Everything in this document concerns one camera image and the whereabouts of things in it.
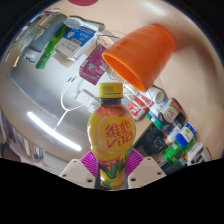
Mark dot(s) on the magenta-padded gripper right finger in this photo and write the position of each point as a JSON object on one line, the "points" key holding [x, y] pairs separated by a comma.
{"points": [[145, 171]]}

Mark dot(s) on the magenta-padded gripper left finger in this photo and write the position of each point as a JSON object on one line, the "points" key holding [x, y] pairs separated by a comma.
{"points": [[78, 173]]}

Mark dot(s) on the yellow drink bottle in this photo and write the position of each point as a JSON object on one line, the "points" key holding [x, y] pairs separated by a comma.
{"points": [[111, 136]]}

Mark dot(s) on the black appliance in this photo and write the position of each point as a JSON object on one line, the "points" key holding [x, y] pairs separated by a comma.
{"points": [[150, 140]]}

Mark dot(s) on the green plastic canister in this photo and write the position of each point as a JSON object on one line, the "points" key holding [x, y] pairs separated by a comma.
{"points": [[174, 153]]}

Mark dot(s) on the white LED light bar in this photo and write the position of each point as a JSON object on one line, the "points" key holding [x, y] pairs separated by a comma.
{"points": [[53, 131]]}

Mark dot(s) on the white bottle with blue cap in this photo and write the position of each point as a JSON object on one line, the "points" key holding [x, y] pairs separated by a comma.
{"points": [[185, 135]]}

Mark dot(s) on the red and white canister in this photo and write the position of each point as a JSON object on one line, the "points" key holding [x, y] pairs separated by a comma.
{"points": [[140, 106]]}

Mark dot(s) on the white power strip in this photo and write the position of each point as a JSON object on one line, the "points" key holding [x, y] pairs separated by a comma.
{"points": [[86, 99]]}

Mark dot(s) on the white cup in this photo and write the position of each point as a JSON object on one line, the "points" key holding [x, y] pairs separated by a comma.
{"points": [[156, 94]]}

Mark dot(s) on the magenta pouch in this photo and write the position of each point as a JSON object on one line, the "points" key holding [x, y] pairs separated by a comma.
{"points": [[93, 66]]}

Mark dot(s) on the orange plastic cup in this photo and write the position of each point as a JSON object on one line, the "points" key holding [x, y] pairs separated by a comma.
{"points": [[143, 53]]}

